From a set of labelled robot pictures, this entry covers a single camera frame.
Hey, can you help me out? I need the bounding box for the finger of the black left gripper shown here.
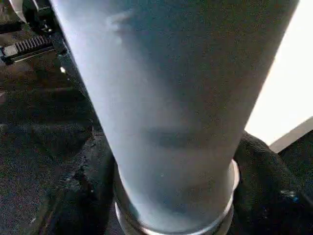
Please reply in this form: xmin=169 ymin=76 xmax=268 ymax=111
xmin=54 ymin=47 xmax=94 ymax=116

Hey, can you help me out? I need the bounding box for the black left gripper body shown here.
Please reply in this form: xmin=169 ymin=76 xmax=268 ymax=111
xmin=0 ymin=0 xmax=69 ymax=66

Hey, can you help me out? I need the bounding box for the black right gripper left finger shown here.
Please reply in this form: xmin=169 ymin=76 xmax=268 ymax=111
xmin=43 ymin=136 xmax=123 ymax=235

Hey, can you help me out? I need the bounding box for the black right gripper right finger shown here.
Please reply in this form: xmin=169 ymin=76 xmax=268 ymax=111
xmin=228 ymin=130 xmax=313 ymax=235

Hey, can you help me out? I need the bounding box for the white plastic table leg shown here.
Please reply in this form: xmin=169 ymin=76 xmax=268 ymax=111
xmin=48 ymin=0 xmax=302 ymax=235

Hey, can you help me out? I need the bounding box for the white plastic table top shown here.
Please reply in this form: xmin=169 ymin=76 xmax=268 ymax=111
xmin=113 ymin=0 xmax=313 ymax=235

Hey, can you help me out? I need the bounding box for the black work mat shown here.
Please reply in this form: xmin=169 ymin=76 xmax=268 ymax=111
xmin=0 ymin=14 xmax=313 ymax=235

